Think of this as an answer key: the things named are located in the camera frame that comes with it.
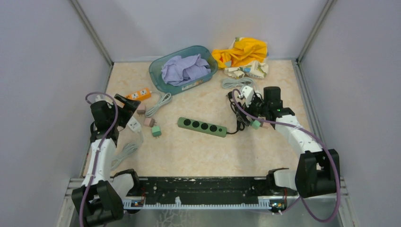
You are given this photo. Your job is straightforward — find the orange power strip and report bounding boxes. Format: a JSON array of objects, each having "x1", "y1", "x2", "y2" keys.
[{"x1": 126, "y1": 87, "x2": 152, "y2": 101}]

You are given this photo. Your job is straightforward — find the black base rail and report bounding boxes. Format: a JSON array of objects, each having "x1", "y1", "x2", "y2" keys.
[{"x1": 122, "y1": 177, "x2": 298, "y2": 212}]

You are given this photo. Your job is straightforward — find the grey cable of green strip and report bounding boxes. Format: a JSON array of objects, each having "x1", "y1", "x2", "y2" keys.
[{"x1": 144, "y1": 92, "x2": 173, "y2": 119}]

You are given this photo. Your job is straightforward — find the black cable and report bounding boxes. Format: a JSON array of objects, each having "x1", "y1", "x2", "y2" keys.
[{"x1": 226, "y1": 90, "x2": 248, "y2": 135}]

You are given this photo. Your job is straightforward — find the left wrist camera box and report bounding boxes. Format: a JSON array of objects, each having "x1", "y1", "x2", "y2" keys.
[{"x1": 94, "y1": 95, "x2": 106, "y2": 103}]

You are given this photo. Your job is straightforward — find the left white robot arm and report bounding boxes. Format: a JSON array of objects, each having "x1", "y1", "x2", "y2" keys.
[{"x1": 71, "y1": 92, "x2": 142, "y2": 227}]

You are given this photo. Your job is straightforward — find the green power strip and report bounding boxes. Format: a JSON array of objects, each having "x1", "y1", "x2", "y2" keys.
[{"x1": 177, "y1": 117, "x2": 227, "y2": 138}]

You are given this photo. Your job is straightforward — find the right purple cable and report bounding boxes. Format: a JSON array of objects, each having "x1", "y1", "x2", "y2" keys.
[{"x1": 231, "y1": 88, "x2": 341, "y2": 224}]

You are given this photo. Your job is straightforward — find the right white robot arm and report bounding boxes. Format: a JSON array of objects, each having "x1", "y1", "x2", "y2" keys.
[{"x1": 240, "y1": 86, "x2": 340, "y2": 198}]

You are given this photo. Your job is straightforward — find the cream dinosaur print cloth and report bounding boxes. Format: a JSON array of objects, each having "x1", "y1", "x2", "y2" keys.
[{"x1": 224, "y1": 37, "x2": 270, "y2": 79}]

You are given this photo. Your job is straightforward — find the grey cable of white strip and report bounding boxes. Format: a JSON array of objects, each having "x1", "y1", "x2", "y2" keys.
[{"x1": 220, "y1": 77, "x2": 261, "y2": 91}]

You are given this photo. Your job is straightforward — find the purple cloth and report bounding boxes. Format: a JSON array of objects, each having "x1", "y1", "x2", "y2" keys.
[{"x1": 161, "y1": 54, "x2": 211, "y2": 87}]

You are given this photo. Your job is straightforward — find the yellow cloth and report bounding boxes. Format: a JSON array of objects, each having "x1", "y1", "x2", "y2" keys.
[{"x1": 211, "y1": 37, "x2": 268, "y2": 69}]

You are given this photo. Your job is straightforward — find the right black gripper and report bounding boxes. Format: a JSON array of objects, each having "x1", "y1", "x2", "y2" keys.
[{"x1": 236, "y1": 94, "x2": 269, "y2": 126}]

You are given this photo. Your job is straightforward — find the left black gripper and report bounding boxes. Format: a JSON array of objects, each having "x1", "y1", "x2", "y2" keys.
[{"x1": 108, "y1": 94, "x2": 140, "y2": 127}]

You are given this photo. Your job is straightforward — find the teal plastic basin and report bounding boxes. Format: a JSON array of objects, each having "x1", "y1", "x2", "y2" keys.
[{"x1": 149, "y1": 45, "x2": 218, "y2": 95}]

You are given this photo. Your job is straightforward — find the green charger plug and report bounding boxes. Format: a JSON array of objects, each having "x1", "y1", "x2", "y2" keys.
[
  {"x1": 151, "y1": 126, "x2": 162, "y2": 138},
  {"x1": 250, "y1": 120, "x2": 262, "y2": 130}
]

